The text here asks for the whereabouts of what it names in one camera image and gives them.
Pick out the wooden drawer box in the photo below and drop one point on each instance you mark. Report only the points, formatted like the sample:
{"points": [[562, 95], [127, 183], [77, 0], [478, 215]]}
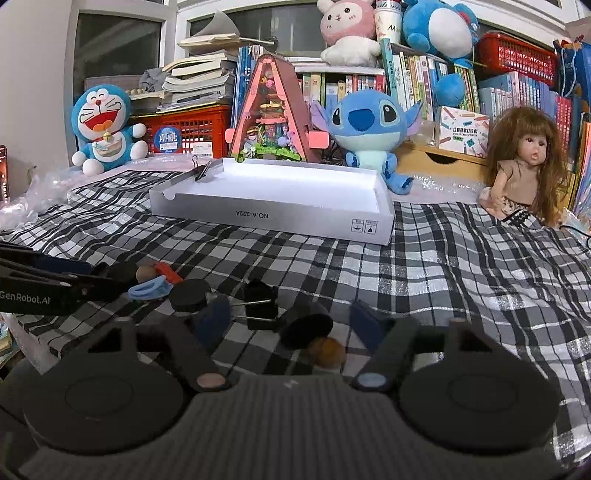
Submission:
{"points": [[438, 168]]}

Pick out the grey crumpled cloth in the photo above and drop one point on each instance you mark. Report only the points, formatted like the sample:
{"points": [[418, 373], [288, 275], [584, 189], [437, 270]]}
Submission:
{"points": [[154, 81]]}

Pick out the blue round plush toy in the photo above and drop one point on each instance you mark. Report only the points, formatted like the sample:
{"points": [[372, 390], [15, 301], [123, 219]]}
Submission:
{"points": [[434, 27]]}

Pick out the black round cap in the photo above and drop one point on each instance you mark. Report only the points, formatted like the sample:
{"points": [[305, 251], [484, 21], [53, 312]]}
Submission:
{"points": [[305, 325], [189, 295]]}

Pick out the red plastic crate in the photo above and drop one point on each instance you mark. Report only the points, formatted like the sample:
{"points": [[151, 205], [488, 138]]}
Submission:
{"points": [[203, 124]]}

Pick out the clear plastic bag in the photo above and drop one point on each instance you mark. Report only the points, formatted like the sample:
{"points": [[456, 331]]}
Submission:
{"points": [[41, 203]]}

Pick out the row of thin blue books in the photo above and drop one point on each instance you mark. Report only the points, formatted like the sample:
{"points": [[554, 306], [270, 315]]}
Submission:
{"points": [[244, 83]]}

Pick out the black binder clip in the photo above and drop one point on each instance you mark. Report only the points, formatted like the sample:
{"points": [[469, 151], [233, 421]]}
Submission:
{"points": [[256, 300], [204, 171]]}

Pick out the red plastic basket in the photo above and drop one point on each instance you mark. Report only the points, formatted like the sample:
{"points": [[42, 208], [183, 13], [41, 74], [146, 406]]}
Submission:
{"points": [[517, 57]]}

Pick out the stack of loose books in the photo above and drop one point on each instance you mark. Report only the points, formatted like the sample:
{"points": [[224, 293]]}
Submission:
{"points": [[198, 78]]}

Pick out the blue gift bag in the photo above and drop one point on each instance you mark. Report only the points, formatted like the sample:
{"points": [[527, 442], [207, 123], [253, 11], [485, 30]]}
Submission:
{"points": [[575, 69]]}

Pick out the row of colourful spine books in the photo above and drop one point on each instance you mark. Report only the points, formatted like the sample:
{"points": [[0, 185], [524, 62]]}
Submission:
{"points": [[521, 97]]}

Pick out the row of small shelf books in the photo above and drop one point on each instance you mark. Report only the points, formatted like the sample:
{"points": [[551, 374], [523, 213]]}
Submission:
{"points": [[323, 92]]}

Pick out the white bookshelf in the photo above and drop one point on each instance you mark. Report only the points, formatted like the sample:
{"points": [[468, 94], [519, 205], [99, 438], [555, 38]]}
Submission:
{"points": [[332, 69]]}

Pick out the white cardboard box lid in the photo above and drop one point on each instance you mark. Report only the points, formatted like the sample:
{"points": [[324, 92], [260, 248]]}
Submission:
{"points": [[286, 184]]}

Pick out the printed paper cup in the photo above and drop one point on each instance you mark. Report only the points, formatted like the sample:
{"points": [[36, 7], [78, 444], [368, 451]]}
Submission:
{"points": [[388, 21]]}

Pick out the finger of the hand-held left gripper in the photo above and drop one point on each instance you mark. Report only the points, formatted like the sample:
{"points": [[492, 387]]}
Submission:
{"points": [[60, 265], [115, 284]]}

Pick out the white printed carton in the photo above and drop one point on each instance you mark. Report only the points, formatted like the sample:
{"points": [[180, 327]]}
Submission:
{"points": [[461, 131]]}

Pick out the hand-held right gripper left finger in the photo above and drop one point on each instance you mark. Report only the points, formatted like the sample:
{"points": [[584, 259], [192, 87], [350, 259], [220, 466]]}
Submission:
{"points": [[213, 323]]}

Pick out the red chili toy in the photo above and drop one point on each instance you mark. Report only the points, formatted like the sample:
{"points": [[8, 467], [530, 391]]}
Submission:
{"points": [[168, 273]]}

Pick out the blue oval toy piece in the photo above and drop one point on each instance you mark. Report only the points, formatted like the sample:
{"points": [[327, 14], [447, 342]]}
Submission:
{"points": [[150, 290]]}

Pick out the long-haired baby doll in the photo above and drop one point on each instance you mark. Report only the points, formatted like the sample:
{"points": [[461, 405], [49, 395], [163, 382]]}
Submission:
{"points": [[531, 157]]}

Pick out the blue alien plush toy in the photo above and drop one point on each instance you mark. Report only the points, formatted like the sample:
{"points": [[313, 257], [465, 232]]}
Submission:
{"points": [[369, 124]]}

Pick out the pink triangular miniature house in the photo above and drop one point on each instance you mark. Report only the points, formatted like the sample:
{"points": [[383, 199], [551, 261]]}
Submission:
{"points": [[274, 106]]}

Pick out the blue cat plush toy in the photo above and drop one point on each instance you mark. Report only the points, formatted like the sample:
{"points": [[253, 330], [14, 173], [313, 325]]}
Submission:
{"points": [[101, 124]]}

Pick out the brown round ball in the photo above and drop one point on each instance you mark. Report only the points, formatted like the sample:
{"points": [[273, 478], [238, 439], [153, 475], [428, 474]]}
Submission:
{"points": [[327, 353], [147, 275]]}

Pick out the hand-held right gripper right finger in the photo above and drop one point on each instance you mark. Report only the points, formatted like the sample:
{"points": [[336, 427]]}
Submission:
{"points": [[365, 323]]}

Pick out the pink bunny plush toy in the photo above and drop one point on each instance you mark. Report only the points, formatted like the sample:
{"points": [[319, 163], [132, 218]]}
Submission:
{"points": [[346, 27]]}

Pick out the dark phone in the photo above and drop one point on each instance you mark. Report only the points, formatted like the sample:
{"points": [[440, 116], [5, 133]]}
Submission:
{"points": [[3, 173]]}

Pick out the row of tall green books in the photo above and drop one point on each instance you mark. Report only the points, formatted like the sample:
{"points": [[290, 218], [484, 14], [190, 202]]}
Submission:
{"points": [[415, 78]]}

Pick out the black white plaid cloth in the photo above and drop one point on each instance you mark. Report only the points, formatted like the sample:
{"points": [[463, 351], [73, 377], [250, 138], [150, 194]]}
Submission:
{"points": [[461, 286]]}

